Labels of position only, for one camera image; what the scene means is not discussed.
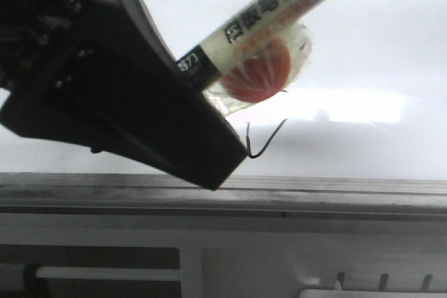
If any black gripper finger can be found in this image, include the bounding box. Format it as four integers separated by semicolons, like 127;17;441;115
1;0;247;190

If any grey whiteboard frame rail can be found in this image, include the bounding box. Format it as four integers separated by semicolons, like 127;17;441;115
1;172;446;215

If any black and white whiteboard marker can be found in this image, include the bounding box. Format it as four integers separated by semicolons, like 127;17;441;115
177;0;325;117

